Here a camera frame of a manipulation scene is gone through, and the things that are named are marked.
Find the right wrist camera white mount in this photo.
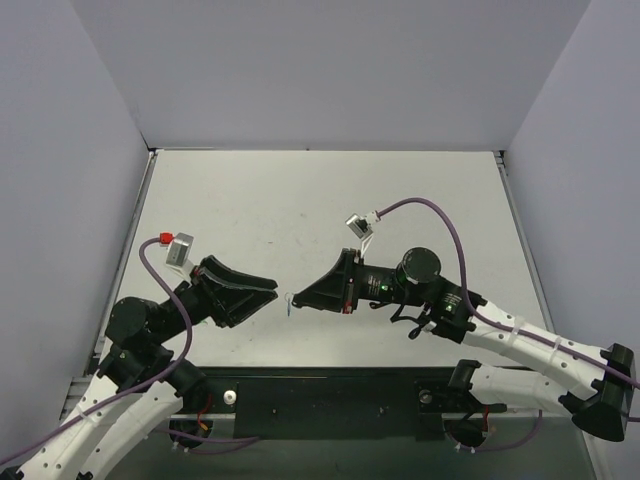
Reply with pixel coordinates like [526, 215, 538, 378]
[345, 210, 380, 257]

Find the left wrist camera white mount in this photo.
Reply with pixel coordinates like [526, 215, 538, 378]
[159, 232, 194, 281]

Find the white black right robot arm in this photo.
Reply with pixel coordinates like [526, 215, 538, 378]
[291, 247, 636, 442]

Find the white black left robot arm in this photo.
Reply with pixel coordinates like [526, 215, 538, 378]
[1, 256, 278, 479]

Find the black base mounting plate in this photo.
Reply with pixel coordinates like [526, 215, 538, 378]
[160, 367, 506, 446]

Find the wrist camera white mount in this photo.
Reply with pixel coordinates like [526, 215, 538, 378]
[159, 232, 194, 281]
[345, 210, 380, 257]

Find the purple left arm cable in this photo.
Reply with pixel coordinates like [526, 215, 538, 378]
[0, 239, 261, 464]

